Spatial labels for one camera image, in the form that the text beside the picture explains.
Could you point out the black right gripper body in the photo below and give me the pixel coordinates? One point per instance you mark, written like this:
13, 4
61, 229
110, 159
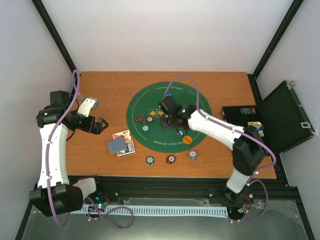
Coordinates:
171, 118

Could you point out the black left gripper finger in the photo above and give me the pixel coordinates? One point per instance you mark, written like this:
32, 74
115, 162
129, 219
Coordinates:
99, 129
102, 122

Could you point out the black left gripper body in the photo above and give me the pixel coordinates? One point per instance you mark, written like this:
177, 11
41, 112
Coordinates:
88, 127

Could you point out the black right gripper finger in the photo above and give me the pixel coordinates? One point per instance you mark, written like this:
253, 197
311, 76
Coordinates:
164, 121
184, 129

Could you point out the red chip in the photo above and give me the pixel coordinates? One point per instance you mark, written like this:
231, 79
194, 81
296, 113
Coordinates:
150, 119

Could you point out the purple white chip stack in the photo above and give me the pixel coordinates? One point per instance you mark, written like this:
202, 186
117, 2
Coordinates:
193, 155

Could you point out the orange black chip stack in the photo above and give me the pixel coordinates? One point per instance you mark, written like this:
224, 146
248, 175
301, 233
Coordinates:
170, 159

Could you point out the green blue chip stack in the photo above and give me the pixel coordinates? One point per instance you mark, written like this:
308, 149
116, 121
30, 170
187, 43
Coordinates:
150, 160

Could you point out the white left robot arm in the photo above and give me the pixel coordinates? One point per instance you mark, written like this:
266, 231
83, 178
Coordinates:
54, 195

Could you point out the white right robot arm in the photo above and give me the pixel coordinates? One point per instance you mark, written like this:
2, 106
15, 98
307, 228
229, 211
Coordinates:
249, 153

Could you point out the orange big blind button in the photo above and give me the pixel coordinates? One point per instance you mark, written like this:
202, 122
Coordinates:
187, 140

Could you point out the green round poker mat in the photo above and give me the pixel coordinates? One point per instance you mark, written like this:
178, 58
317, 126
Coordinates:
146, 102

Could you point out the triangular all in button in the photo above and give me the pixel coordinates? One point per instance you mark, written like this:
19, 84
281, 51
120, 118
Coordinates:
140, 118

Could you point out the blue backed card deck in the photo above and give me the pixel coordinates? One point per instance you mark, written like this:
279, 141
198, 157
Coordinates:
116, 145

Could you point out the yellow ace card box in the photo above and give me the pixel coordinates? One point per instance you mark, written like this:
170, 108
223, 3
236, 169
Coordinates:
126, 134

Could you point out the blue club special card box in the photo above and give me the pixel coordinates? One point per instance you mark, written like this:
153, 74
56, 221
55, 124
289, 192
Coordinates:
129, 149

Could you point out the multicolour chips in case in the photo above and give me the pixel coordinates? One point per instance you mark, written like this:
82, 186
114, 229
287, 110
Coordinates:
248, 111

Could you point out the gold blue card pack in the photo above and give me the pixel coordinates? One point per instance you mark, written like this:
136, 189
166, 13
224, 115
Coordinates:
258, 125

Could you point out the black chip carrying case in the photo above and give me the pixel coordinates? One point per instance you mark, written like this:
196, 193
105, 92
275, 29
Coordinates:
286, 124

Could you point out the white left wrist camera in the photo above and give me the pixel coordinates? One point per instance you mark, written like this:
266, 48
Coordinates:
87, 105

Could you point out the light blue cable duct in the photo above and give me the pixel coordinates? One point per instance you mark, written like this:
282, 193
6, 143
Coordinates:
155, 211

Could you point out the black frame post left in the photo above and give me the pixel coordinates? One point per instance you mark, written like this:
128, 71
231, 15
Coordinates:
44, 15

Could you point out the black frame post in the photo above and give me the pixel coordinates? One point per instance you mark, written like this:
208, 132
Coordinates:
279, 33
44, 15

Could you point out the black frame post right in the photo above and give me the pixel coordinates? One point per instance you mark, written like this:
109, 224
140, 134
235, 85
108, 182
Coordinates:
279, 33

